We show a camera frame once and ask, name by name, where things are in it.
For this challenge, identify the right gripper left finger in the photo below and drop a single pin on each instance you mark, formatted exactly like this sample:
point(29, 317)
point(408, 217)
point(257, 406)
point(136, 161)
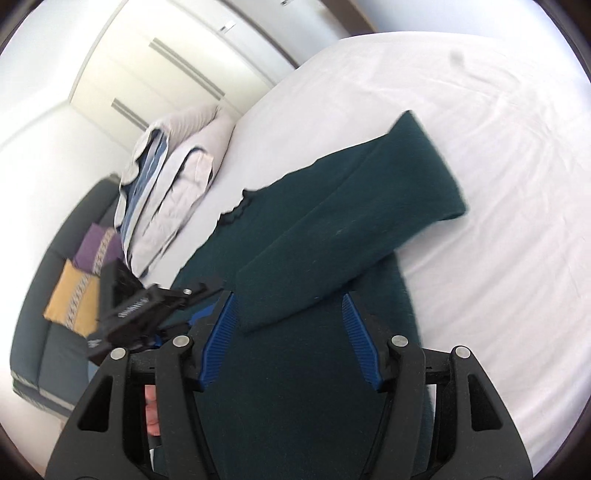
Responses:
point(106, 435)

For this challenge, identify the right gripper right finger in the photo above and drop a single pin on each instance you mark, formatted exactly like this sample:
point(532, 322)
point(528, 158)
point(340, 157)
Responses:
point(443, 418)

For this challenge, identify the dark green knit sweater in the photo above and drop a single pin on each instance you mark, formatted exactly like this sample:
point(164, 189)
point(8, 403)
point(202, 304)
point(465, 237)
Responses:
point(291, 401)

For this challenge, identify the person's left hand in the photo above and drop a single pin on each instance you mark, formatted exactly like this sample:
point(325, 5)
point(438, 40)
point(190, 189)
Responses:
point(151, 412)

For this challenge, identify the yellow patterned cushion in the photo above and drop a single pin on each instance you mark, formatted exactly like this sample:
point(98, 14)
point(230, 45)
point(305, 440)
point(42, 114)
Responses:
point(74, 303)

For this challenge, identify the purple patterned cushion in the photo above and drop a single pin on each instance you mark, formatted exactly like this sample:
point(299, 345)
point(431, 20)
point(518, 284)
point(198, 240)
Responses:
point(100, 246)

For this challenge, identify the dark teal sofa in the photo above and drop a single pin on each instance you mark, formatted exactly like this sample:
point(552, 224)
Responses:
point(48, 362)

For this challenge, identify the folded grey blue duvet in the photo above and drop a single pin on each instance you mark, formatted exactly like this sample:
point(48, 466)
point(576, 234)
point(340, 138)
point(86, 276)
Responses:
point(173, 165)

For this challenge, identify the white bed sheet mattress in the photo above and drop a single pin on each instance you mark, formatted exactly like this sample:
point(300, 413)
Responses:
point(512, 278)

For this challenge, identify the white wardrobe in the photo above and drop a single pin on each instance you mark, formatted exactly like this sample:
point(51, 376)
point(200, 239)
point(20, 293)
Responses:
point(156, 57)

